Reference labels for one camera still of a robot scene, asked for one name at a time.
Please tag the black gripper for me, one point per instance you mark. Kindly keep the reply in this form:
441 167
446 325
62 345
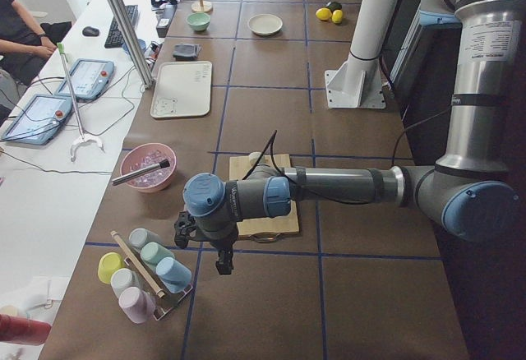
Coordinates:
222 246

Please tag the cream round plate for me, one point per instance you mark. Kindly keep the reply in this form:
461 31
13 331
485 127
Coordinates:
265 24

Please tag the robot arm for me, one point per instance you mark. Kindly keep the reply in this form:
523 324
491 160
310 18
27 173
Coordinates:
464 191

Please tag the cream bear tray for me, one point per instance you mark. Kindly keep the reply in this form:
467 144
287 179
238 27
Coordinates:
182 90

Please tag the green cup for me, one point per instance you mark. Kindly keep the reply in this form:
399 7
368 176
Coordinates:
152 253

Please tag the bamboo cutting board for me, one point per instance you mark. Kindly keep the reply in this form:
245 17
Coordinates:
268 210

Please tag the grey blue cup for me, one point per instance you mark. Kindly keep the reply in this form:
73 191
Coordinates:
139 237

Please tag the pink cup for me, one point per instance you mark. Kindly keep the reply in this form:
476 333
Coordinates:
137 304

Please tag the white cup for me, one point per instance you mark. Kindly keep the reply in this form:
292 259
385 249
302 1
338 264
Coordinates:
122 279

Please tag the yellow cup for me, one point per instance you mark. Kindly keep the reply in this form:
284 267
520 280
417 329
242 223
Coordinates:
109 263

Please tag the metal muddler black tip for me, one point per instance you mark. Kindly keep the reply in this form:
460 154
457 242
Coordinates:
139 172

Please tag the reacher grabber tool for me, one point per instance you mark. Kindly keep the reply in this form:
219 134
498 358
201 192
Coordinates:
84 137

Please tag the folded grey cloth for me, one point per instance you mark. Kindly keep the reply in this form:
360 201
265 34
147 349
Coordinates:
186 52

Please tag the red bottle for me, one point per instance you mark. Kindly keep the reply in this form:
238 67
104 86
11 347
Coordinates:
20 330

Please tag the white mounting pillar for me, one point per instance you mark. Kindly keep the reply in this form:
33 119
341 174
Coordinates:
357 83

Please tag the blue teach pendant far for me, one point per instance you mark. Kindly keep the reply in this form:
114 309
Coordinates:
90 77

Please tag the blue teach pendant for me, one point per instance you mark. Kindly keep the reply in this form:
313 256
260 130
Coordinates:
90 77
40 121

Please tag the blue teach pendant near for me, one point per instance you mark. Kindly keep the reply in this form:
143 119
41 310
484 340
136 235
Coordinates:
40 121

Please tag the green bowl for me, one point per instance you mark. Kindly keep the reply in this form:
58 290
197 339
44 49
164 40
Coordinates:
198 21

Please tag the yellow lemon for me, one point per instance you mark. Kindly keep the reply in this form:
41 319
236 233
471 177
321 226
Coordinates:
324 14
337 16

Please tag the black computer mouse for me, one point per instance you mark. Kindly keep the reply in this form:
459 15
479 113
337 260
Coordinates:
90 31

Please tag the dark green avocado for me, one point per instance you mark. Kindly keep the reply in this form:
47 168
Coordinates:
333 6

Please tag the seated person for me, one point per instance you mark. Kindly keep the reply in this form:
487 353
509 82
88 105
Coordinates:
26 44

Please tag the wire cup rack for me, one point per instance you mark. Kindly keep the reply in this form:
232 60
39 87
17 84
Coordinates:
165 301

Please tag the aluminium frame post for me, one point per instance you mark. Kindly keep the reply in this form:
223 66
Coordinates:
131 41

